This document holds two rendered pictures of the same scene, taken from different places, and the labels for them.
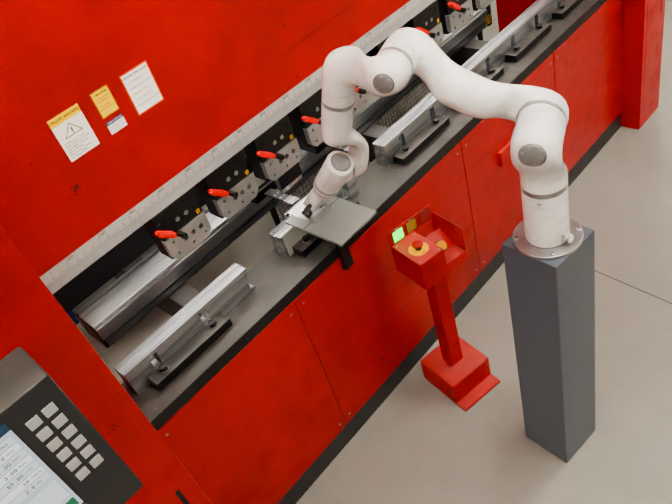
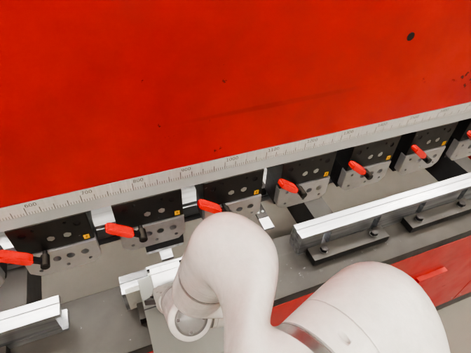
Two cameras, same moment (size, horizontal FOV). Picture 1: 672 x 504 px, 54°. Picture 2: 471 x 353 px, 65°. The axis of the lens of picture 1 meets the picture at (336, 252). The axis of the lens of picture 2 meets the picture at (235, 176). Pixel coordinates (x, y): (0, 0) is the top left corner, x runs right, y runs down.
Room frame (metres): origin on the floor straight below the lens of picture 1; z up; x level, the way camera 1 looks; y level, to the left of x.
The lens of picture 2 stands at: (1.36, -0.23, 1.93)
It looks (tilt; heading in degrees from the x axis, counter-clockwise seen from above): 44 degrees down; 12
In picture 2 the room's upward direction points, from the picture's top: 3 degrees clockwise
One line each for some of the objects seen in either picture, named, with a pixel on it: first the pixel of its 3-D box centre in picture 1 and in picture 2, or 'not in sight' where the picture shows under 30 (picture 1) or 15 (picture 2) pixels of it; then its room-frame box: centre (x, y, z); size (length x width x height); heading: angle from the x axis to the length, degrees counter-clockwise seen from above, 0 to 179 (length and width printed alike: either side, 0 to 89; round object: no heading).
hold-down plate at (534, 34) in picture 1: (528, 42); not in sight; (2.65, -1.11, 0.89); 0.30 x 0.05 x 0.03; 125
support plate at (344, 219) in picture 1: (330, 217); (181, 312); (1.77, -0.02, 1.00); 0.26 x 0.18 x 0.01; 35
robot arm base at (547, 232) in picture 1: (545, 211); not in sight; (1.34, -0.58, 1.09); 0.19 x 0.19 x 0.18
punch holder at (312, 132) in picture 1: (313, 114); (228, 189); (1.99, -0.08, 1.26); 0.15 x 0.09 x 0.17; 125
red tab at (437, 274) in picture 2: (509, 150); (428, 278); (2.35, -0.86, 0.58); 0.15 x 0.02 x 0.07; 125
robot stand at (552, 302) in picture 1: (554, 349); not in sight; (1.34, -0.58, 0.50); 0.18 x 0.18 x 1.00; 29
